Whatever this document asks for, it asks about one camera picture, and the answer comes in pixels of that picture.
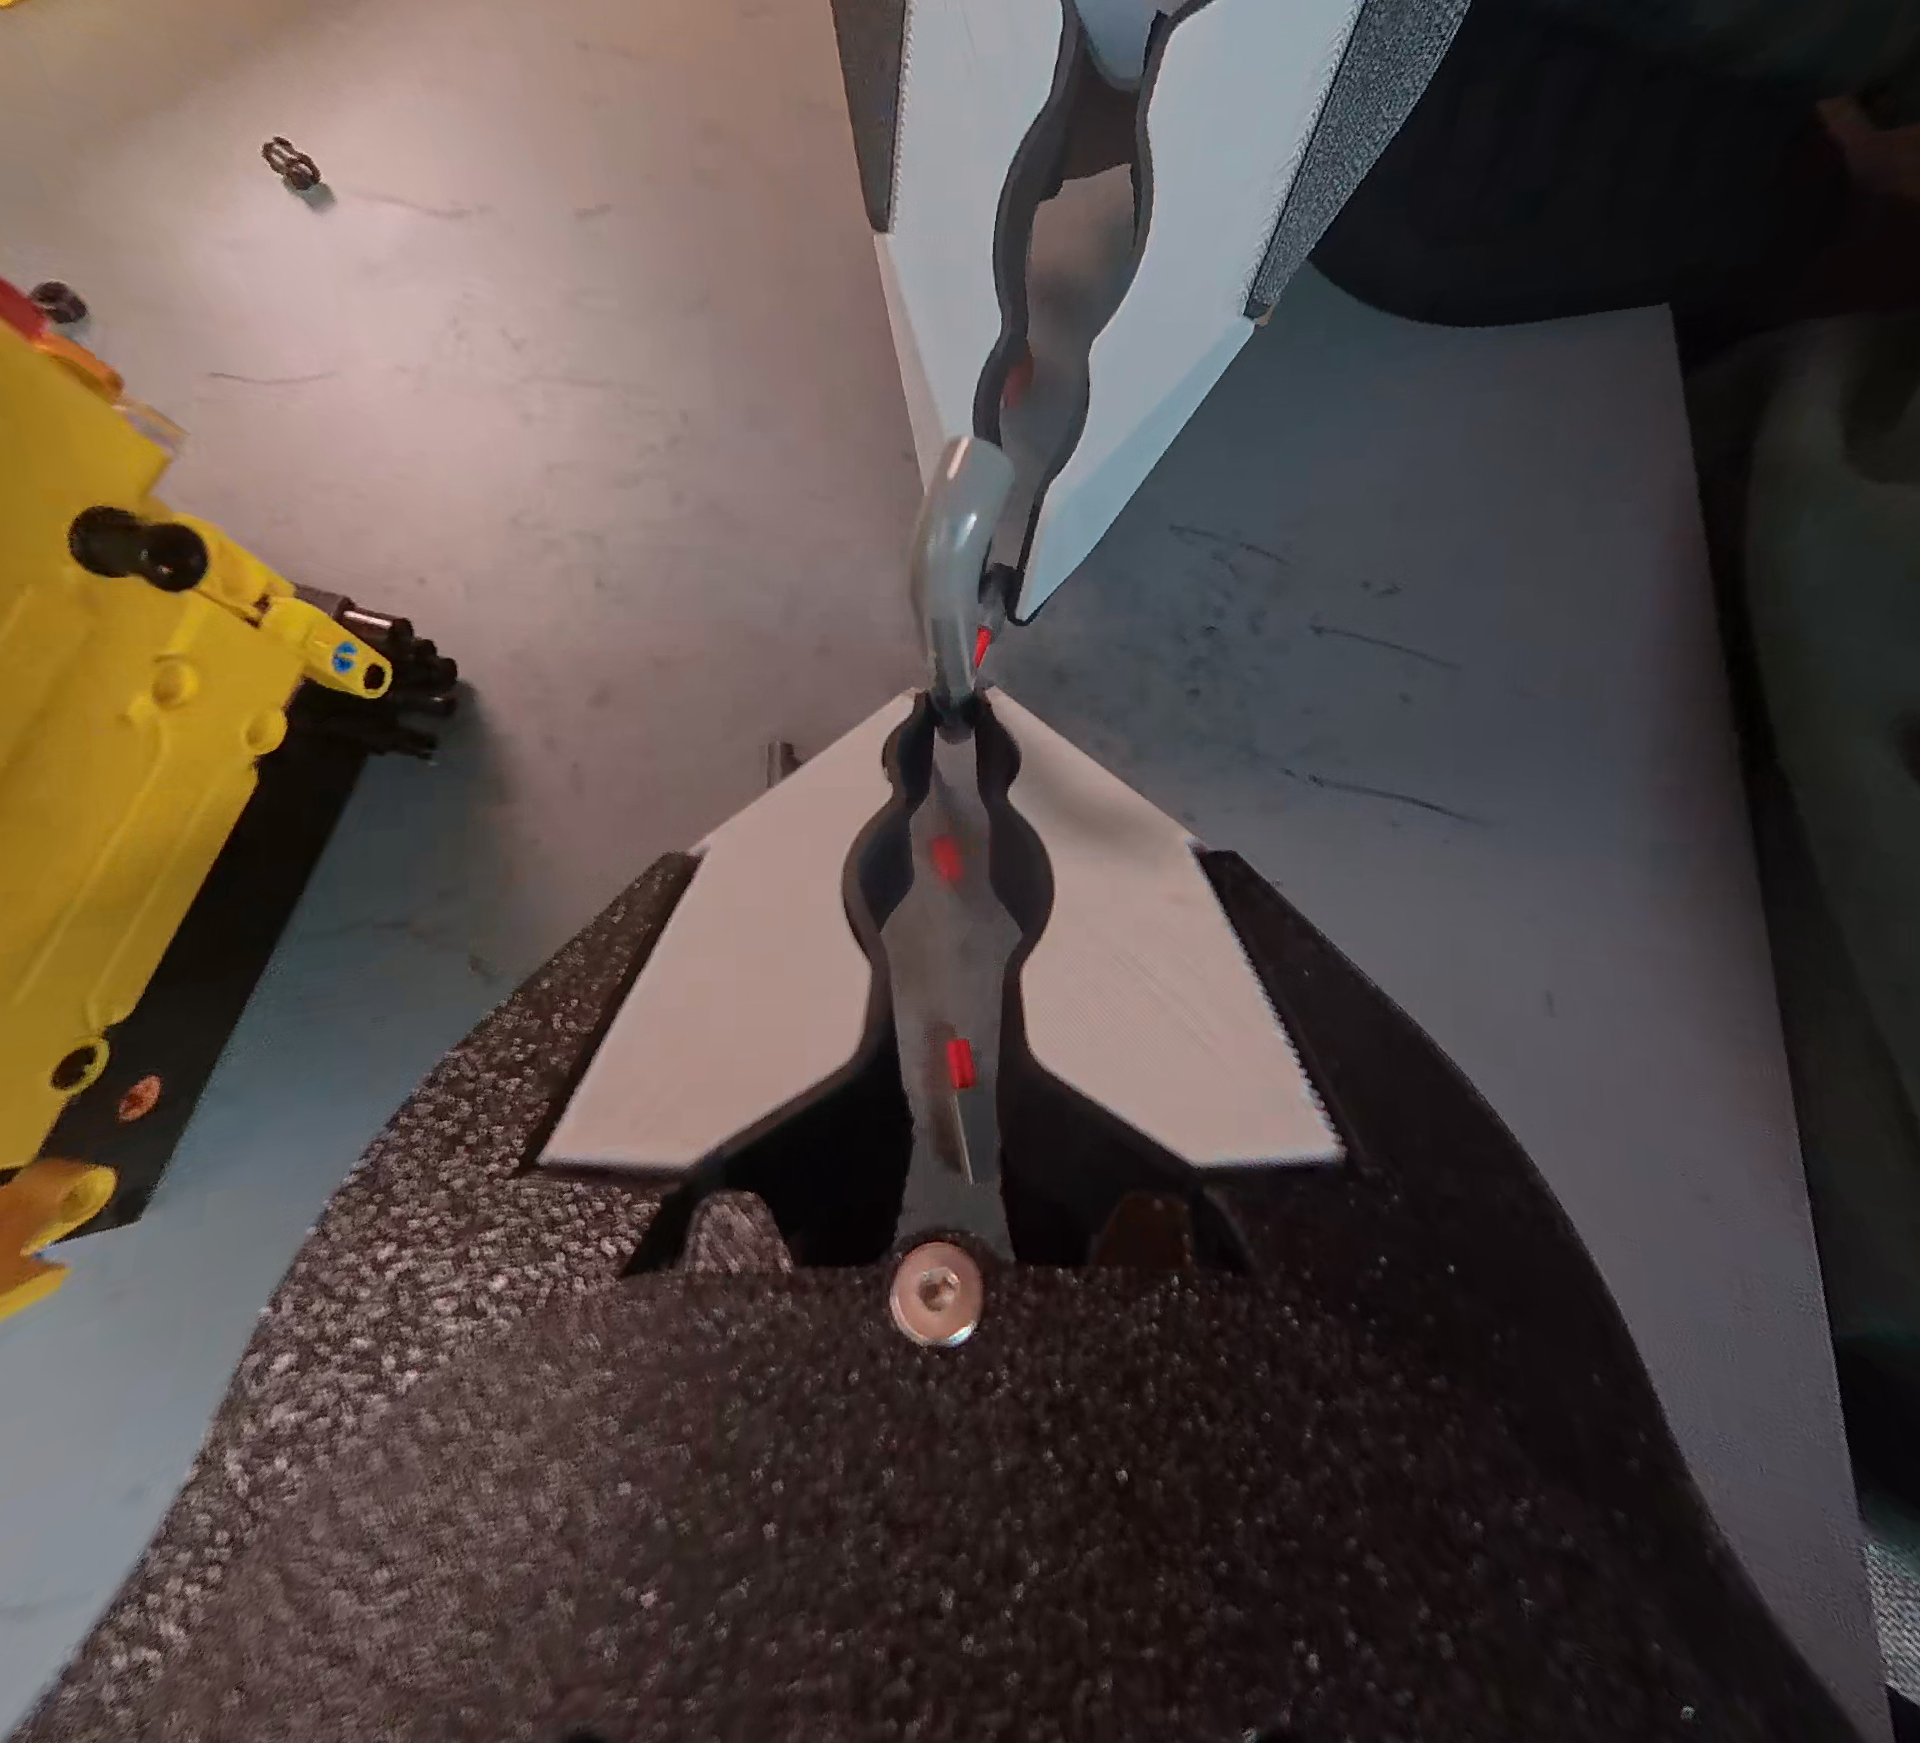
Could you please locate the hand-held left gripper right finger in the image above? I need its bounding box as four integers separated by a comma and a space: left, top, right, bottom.
959, 691, 1348, 1268

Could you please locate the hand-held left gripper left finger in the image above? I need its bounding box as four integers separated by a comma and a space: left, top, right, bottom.
536, 691, 939, 1270

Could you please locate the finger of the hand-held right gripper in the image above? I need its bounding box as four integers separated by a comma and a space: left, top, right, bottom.
1009, 0, 1367, 627
873, 0, 1082, 489

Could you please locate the grey lego handle assembly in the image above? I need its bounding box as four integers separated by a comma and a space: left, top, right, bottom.
906, 434, 1021, 712

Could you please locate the yellow lego vehicle model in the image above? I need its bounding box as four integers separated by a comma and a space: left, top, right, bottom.
0, 279, 461, 1325

